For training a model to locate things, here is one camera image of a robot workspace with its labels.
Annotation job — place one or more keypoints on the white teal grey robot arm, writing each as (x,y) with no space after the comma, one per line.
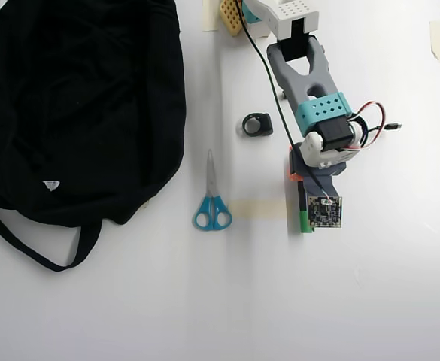
(302,79)

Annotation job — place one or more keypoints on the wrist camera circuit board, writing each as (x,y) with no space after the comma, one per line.
(325,212)

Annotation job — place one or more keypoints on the green black marker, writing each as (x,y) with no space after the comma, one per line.
(304,222)

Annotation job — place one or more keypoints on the black fabric bag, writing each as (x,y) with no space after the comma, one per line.
(73,113)

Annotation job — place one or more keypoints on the narrow beige masking tape piece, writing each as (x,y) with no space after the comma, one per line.
(210,17)

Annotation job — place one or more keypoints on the long beige masking tape strip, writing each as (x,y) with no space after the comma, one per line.
(257,209)

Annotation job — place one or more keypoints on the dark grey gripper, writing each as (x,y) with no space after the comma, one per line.
(303,204)

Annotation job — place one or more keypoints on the yellow perforated base part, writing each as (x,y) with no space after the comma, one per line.
(230,19)

